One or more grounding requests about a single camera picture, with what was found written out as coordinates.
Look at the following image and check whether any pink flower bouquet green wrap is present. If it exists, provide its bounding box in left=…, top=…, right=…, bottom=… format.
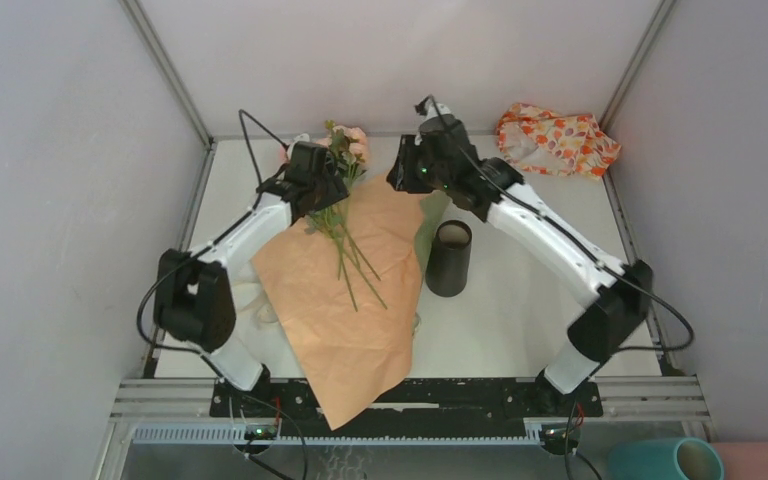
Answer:
left=307, top=120, right=388, bottom=312

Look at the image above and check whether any orange wrapping paper sheet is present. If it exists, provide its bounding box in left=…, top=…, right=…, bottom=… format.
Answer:
left=252, top=175, right=424, bottom=430

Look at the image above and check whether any cream printed ribbon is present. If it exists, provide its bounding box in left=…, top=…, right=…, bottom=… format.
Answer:
left=229, top=263, right=279, bottom=328

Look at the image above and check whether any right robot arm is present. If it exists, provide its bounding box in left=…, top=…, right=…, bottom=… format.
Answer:
left=387, top=113, right=653, bottom=416

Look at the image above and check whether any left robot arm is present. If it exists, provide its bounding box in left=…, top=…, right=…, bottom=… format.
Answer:
left=152, top=140, right=349, bottom=417

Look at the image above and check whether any black conical vase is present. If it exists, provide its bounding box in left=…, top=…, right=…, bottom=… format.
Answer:
left=425, top=220, right=472, bottom=298

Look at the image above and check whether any orange floral cloth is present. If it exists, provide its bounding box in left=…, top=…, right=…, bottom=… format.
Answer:
left=495, top=103, right=621, bottom=179

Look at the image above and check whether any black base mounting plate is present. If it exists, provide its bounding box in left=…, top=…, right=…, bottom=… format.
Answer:
left=209, top=377, right=604, bottom=441

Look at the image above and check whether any teal cup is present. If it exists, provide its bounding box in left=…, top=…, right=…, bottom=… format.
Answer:
left=608, top=437, right=725, bottom=480

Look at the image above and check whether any pink cup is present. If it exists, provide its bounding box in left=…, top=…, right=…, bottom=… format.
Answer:
left=713, top=442, right=768, bottom=480

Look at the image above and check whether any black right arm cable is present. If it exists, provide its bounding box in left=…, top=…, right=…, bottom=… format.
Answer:
left=414, top=95, right=695, bottom=354

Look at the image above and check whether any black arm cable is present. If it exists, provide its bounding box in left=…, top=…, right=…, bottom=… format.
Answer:
left=414, top=95, right=695, bottom=354
left=136, top=109, right=293, bottom=359

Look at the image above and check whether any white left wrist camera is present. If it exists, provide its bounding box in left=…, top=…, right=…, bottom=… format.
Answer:
left=284, top=133, right=311, bottom=161

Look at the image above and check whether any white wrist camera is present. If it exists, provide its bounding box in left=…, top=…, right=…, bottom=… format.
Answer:
left=284, top=133, right=311, bottom=161
left=415, top=96, right=452, bottom=121

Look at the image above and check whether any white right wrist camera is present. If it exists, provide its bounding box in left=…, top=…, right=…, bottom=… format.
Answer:
left=415, top=96, right=452, bottom=121

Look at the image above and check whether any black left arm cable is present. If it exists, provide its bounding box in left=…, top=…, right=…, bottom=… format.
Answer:
left=136, top=109, right=293, bottom=359

